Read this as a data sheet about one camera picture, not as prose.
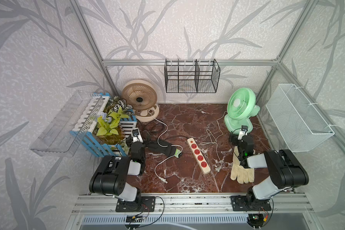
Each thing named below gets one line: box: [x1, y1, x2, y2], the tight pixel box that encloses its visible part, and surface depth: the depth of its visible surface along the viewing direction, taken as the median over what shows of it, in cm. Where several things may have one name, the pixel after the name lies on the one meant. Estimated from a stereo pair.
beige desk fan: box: [121, 79, 160, 123], surface depth 96 cm
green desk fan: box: [224, 87, 261, 134], surface depth 89 cm
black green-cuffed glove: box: [146, 139, 183, 159], surface depth 94 cm
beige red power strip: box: [187, 137, 211, 175], surface depth 90 cm
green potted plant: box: [96, 96, 134, 137], surface depth 82 cm
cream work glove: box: [230, 146, 255, 184], surface depth 84 cm
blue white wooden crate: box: [69, 92, 138, 158], surface depth 82 cm
